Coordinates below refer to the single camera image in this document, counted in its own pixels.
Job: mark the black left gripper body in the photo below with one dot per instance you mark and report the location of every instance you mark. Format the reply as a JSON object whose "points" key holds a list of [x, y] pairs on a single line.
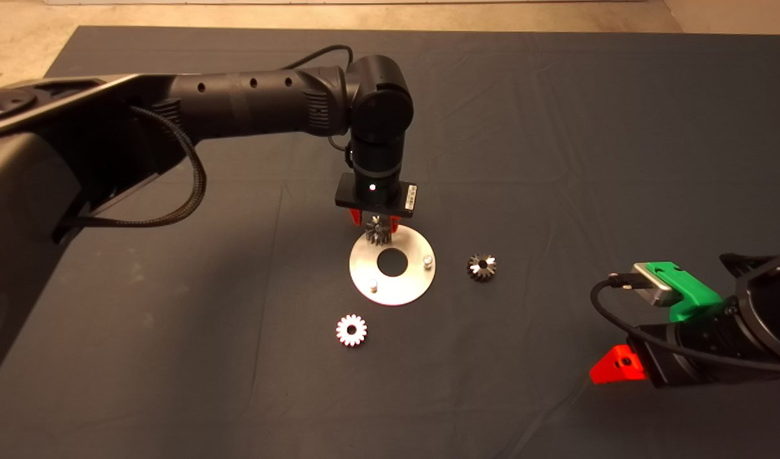
{"points": [[408, 201]]}

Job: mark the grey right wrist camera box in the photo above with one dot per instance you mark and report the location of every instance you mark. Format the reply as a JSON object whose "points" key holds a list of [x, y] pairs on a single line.
{"points": [[652, 287]]}

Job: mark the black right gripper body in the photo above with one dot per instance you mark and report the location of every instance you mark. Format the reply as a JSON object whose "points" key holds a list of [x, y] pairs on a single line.
{"points": [[661, 357]]}

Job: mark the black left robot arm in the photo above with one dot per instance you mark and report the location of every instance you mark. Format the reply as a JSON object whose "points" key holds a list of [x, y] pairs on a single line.
{"points": [[250, 105]]}

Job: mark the green right camera mount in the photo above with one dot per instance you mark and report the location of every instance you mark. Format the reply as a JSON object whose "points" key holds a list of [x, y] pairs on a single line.
{"points": [[693, 296]]}

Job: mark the round metal carrier plate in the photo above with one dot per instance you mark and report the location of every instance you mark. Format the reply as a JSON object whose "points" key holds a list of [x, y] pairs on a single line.
{"points": [[403, 290]]}

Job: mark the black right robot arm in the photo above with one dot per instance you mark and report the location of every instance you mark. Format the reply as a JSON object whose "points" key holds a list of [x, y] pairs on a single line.
{"points": [[769, 309]]}

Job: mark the dark bevel gear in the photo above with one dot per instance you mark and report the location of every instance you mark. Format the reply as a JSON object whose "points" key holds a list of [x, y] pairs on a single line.
{"points": [[476, 273]]}

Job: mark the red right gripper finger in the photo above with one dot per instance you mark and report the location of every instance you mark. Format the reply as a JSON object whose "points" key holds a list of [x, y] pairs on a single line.
{"points": [[618, 368]]}

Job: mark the small steel planetary gear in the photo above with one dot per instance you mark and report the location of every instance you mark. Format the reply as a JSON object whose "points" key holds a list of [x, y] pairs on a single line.
{"points": [[343, 331], [378, 234]]}

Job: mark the dark grey table cloth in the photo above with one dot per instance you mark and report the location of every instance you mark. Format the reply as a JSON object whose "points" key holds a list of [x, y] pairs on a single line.
{"points": [[556, 127]]}

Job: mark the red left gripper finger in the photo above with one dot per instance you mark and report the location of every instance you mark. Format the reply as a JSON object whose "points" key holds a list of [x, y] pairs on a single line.
{"points": [[355, 217], [394, 224]]}

